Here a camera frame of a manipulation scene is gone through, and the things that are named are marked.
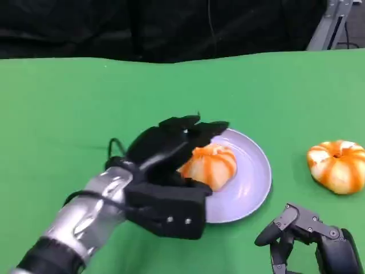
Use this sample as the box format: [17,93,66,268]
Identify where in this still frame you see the lilac plate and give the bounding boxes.
[196,128,272,224]

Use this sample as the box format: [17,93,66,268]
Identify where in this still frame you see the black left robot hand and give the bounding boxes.
[107,114,230,198]

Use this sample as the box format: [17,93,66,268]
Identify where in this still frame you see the orange and white toy bread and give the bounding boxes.
[306,139,365,195]
[176,142,237,192]

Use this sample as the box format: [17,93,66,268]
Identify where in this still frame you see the thin black hanging cable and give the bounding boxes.
[338,22,360,49]

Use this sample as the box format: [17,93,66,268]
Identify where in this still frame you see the green table cloth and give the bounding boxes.
[0,47,365,274]

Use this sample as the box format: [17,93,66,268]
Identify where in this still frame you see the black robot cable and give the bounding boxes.
[63,190,156,215]
[106,138,129,165]

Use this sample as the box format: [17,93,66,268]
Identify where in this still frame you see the grey metal frame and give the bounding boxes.
[306,0,350,51]

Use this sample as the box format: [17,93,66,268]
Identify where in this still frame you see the black curtain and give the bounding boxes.
[0,0,329,64]

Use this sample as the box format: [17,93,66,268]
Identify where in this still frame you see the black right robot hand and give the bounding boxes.
[254,203,364,274]

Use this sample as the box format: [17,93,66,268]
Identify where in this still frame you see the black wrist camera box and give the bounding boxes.
[124,181,213,240]

